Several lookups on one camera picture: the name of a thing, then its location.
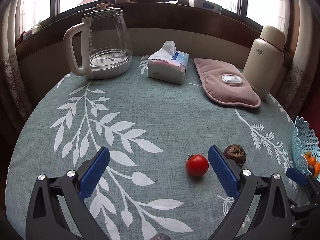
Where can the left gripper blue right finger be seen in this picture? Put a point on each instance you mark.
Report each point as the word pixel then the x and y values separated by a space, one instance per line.
pixel 226 170

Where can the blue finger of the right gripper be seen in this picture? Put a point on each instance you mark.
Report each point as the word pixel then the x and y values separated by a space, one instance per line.
pixel 297 177

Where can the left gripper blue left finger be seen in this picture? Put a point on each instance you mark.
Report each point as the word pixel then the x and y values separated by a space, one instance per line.
pixel 90 172

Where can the dark passion fruit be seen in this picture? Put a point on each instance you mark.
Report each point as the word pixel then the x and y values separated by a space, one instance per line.
pixel 236 153
pixel 311 168

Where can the small mandarin in basket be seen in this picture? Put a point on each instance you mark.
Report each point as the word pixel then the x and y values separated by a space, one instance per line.
pixel 317 169

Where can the mandarin on table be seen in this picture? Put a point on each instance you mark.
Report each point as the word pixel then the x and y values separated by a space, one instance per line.
pixel 311 160

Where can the small brown longan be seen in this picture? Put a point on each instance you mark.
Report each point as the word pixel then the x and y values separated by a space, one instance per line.
pixel 308 154

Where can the red cherry tomato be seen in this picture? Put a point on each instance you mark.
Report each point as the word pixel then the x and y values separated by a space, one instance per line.
pixel 197 165

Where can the light blue plastic fruit basket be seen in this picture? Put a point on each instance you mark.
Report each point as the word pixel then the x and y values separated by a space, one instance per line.
pixel 303 140

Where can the green leaf-pattern tablecloth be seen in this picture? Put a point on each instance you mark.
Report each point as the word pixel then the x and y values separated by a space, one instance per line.
pixel 150 128

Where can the pink hot water bag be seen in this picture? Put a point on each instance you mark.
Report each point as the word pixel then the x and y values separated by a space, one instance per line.
pixel 225 85

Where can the left beige curtain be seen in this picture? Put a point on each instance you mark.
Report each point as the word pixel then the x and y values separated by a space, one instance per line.
pixel 14 97

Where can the cream thermos flask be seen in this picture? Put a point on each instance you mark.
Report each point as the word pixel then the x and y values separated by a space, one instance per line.
pixel 265 60

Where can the tissue pack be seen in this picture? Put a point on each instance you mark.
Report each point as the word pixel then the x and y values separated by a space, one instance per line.
pixel 168 64

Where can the beige patterned curtain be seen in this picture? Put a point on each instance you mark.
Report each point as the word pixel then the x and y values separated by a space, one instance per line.
pixel 298 78

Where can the glass electric kettle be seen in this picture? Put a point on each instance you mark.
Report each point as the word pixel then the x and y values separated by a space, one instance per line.
pixel 106 50

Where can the white box on windowsill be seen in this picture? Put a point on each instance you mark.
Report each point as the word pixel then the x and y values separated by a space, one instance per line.
pixel 208 6

